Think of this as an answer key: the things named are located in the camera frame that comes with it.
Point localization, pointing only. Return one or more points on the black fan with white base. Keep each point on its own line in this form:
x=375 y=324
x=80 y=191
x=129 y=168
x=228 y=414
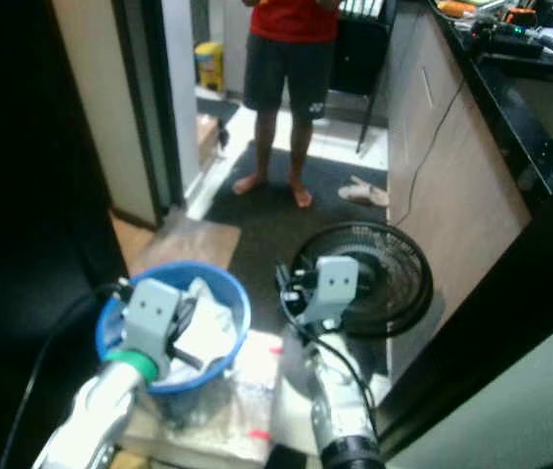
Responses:
x=394 y=278

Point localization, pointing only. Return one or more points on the brown wooden board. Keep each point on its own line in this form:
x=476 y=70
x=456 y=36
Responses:
x=184 y=242

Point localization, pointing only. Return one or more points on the orange black power tool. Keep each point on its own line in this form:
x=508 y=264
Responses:
x=519 y=17

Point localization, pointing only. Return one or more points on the bubble wrapped flat package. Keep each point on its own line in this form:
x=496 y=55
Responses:
x=242 y=405

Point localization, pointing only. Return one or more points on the blue plastic laundry basket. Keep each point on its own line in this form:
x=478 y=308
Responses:
x=223 y=371

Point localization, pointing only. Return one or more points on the person in red shirt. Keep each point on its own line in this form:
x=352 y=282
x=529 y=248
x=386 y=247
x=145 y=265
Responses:
x=286 y=68

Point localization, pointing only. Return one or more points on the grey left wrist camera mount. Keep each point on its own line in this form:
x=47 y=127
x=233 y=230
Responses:
x=151 y=315

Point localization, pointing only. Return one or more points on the light wooden cabinet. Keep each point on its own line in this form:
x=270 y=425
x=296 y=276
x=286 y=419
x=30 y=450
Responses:
x=462 y=195

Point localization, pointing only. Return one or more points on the beige slippers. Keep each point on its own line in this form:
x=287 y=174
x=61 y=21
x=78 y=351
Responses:
x=366 y=192

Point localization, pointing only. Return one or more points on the black floor mat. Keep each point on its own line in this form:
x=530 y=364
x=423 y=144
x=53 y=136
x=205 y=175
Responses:
x=267 y=230

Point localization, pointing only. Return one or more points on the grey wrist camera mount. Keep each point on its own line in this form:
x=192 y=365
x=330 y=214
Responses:
x=151 y=315
x=333 y=288

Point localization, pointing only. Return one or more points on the black chair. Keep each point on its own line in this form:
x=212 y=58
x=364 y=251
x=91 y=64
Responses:
x=360 y=59

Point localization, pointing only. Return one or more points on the small cardboard box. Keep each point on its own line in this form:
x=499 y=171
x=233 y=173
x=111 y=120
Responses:
x=206 y=137

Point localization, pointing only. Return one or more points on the yellow plastic container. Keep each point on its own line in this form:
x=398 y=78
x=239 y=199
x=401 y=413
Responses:
x=209 y=66

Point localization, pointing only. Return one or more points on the black countertop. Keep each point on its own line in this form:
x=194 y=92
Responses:
x=526 y=107

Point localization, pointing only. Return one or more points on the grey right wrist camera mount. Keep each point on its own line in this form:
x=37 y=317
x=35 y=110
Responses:
x=333 y=288

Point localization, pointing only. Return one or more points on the white pale blue shirt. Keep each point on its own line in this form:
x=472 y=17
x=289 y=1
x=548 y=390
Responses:
x=210 y=327

